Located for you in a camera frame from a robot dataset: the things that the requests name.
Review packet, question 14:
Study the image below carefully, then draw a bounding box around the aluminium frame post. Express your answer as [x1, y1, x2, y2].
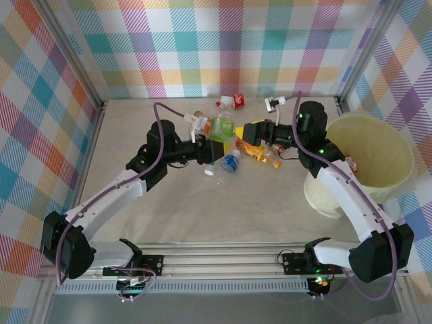
[333, 0, 405, 104]
[33, 0, 111, 109]

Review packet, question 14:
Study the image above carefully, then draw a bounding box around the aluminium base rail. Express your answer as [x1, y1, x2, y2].
[36, 241, 411, 281]

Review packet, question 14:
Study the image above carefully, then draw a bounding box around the control board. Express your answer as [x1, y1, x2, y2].
[115, 277, 151, 303]
[308, 275, 333, 300]

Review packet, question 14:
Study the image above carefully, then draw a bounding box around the orange juice bottle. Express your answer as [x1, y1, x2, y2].
[235, 136, 283, 169]

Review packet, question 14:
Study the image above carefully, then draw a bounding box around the red label cola bottle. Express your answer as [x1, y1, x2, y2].
[217, 93, 246, 111]

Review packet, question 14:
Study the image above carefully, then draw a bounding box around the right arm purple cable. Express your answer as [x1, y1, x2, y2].
[292, 90, 398, 301]

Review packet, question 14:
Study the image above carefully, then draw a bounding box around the clear bottle green label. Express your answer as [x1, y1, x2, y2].
[211, 116, 236, 143]

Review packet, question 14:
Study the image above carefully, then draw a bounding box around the aluminium side rail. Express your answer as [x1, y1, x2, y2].
[59, 101, 109, 253]

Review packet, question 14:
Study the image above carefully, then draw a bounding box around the right control board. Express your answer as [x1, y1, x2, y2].
[308, 275, 333, 300]

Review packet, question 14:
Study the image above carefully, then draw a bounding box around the clear bottle blue label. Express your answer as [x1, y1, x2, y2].
[219, 149, 242, 174]

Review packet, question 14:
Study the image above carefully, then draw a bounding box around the orange cap clear bottle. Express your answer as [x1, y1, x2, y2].
[194, 110, 217, 134]

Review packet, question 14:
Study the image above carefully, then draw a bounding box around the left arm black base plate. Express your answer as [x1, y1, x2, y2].
[102, 253, 165, 278]

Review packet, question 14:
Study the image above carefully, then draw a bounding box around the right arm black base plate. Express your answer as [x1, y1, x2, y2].
[281, 251, 345, 275]

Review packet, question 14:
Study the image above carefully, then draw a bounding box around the left control board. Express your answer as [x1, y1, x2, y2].
[115, 277, 151, 303]

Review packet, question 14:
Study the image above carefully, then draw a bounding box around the clear crumpled plastic bottle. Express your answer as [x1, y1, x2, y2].
[256, 84, 277, 99]

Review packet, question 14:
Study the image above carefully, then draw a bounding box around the cream plastic bin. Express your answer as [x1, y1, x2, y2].
[303, 113, 415, 219]

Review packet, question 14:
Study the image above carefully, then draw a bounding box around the grey slotted cable duct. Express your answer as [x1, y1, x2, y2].
[53, 281, 311, 295]

